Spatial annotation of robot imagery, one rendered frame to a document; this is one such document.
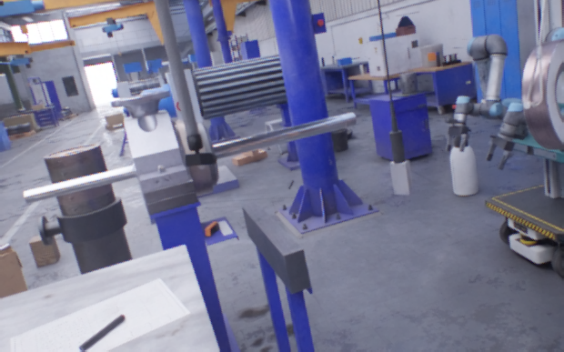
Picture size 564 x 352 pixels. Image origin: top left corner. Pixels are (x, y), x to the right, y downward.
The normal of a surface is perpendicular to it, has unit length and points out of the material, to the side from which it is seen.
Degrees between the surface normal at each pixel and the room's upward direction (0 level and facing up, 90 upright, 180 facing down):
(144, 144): 45
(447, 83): 90
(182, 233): 90
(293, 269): 90
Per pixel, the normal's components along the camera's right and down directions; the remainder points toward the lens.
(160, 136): 0.11, -0.55
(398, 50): 0.30, 0.18
